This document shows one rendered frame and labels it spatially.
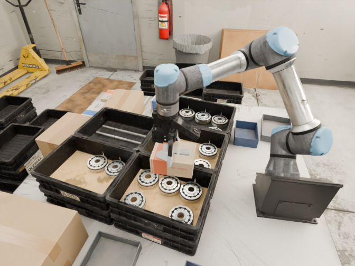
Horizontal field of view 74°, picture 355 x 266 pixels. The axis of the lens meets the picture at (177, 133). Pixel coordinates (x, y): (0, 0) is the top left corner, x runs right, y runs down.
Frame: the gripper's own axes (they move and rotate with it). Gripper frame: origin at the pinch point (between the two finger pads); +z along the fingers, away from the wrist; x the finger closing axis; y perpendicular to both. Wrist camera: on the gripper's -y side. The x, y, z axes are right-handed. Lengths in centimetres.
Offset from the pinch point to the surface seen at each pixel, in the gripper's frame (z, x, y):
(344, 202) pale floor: 110, -80, -136
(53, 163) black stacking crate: 22, -6, 63
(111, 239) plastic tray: 39.2, 17.8, 25.3
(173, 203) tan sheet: 26.9, 3.4, 0.0
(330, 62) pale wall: 73, -316, -184
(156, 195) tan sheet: 26.8, 0.3, 8.3
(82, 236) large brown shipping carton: 34, 21, 36
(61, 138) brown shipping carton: 23, -27, 71
